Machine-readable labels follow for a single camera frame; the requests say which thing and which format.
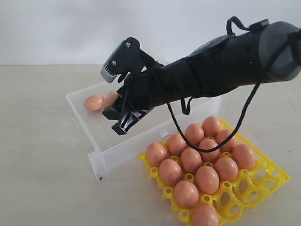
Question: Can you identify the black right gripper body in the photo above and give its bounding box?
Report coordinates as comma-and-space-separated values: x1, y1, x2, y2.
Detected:
115, 60, 195, 113

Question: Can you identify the brown egg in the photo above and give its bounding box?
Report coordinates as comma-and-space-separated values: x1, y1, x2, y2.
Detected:
231, 144, 255, 170
146, 143, 169, 167
84, 95, 104, 111
198, 138, 221, 163
214, 157, 238, 182
167, 133, 187, 157
103, 91, 119, 109
159, 159, 183, 187
195, 165, 219, 194
180, 148, 202, 174
215, 129, 238, 153
202, 115, 222, 137
191, 205, 220, 226
184, 123, 205, 146
174, 180, 199, 209

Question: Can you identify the clear plastic bin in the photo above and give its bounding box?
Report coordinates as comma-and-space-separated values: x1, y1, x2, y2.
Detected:
65, 81, 222, 182

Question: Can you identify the yellow plastic egg tray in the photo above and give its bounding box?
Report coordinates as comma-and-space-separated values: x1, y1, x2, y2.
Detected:
138, 133, 290, 226

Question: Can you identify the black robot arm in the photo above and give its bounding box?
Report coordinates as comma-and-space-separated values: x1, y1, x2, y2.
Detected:
101, 20, 301, 135

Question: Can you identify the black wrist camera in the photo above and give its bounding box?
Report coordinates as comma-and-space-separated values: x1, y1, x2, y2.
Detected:
100, 37, 162, 83

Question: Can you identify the black cable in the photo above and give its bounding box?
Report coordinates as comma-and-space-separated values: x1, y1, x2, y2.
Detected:
166, 16, 301, 153

